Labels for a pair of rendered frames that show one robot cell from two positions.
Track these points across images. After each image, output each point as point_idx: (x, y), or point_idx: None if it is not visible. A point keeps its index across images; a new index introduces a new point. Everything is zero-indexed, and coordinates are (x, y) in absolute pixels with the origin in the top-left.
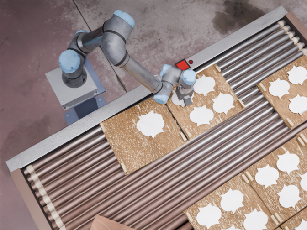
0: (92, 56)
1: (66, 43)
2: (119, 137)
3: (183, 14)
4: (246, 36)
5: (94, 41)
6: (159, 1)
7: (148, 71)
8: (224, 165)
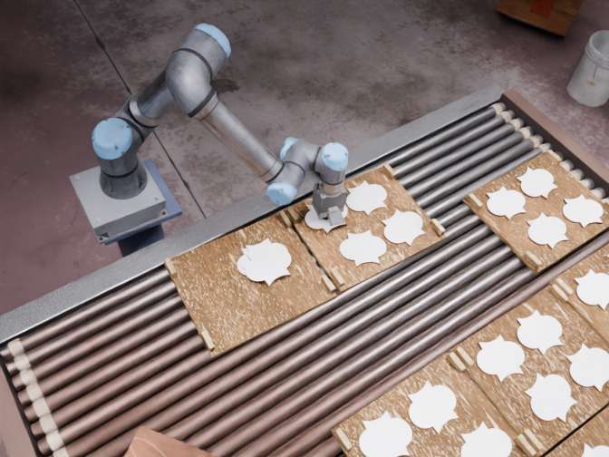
0: None
1: None
2: (203, 285)
3: (333, 138)
4: (437, 125)
5: (159, 92)
6: (291, 119)
7: (255, 135)
8: (413, 340)
